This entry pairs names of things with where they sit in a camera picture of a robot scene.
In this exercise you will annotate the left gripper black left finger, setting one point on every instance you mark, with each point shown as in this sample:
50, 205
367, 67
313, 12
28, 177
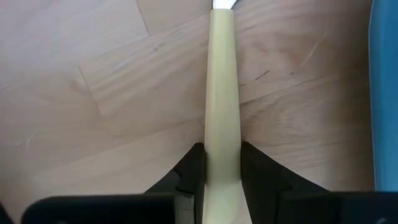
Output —
124, 208

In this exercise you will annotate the blue plastic tray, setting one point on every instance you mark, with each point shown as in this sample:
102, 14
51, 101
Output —
385, 93

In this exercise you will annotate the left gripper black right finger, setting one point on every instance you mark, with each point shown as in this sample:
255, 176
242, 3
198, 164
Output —
311, 207

